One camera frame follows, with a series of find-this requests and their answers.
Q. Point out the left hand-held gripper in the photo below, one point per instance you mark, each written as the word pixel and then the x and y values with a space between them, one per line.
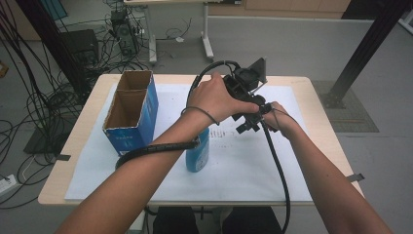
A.
pixel 246 79

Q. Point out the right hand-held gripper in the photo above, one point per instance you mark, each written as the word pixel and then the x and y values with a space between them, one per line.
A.
pixel 255 115

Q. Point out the person's right hand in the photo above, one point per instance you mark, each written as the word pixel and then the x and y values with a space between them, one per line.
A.
pixel 281 118

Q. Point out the person's left hand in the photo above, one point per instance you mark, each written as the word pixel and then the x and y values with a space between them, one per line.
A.
pixel 214 99

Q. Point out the blue plastic bottle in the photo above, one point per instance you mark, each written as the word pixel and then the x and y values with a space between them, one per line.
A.
pixel 198 159

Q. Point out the person's right leg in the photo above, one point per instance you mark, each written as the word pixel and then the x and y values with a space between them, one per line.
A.
pixel 251 221

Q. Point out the person's leg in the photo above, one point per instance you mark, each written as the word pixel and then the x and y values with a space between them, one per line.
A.
pixel 177 221
pixel 251 221

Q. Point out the blue cardboard box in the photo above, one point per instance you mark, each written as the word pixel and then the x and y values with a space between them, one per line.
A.
pixel 142 123

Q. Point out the grey tape strip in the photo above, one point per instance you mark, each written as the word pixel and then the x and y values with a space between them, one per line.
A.
pixel 355 177
pixel 62 157

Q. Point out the black metal stand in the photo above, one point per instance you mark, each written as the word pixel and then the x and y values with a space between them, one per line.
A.
pixel 55 45
pixel 363 48

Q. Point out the black computer tower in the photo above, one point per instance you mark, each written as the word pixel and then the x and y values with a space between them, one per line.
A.
pixel 125 32

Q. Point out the person's left leg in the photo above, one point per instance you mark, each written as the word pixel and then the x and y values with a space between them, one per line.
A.
pixel 177 221

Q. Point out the black box on floor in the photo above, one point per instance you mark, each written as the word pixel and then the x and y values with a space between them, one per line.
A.
pixel 81 45

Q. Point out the white power strip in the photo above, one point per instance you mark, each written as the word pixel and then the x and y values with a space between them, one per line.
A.
pixel 6 185

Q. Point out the white desk frame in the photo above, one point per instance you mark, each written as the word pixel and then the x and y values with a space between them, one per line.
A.
pixel 206 35

